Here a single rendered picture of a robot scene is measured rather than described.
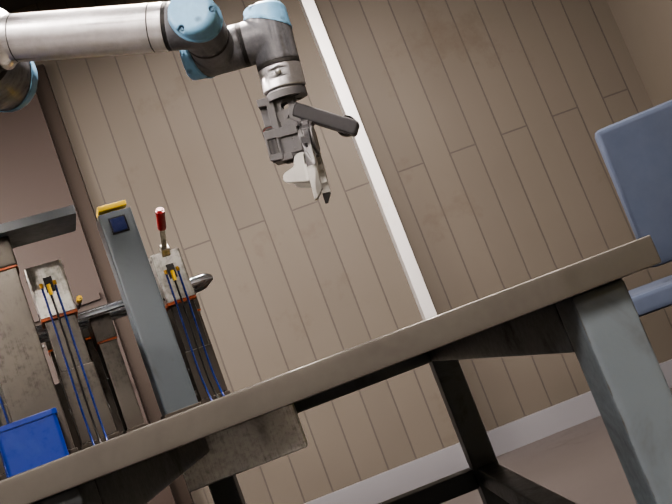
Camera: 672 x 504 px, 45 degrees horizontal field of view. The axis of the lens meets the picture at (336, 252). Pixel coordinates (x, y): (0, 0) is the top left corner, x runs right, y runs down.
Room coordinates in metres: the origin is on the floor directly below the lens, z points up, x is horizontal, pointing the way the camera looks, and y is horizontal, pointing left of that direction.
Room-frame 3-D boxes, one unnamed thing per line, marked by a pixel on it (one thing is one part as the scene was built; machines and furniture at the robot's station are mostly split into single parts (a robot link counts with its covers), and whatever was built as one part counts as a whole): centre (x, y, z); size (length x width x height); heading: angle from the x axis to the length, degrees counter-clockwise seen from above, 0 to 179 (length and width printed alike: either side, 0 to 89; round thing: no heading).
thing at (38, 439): (1.47, 0.63, 0.75); 0.11 x 0.10 x 0.09; 112
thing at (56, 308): (1.75, 0.62, 0.90); 0.13 x 0.08 x 0.41; 22
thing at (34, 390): (1.57, 0.65, 0.92); 0.10 x 0.08 x 0.45; 112
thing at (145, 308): (1.67, 0.41, 0.92); 0.08 x 0.08 x 0.44; 22
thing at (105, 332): (1.95, 0.60, 0.84); 0.12 x 0.05 x 0.29; 22
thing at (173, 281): (1.85, 0.38, 0.88); 0.12 x 0.07 x 0.36; 22
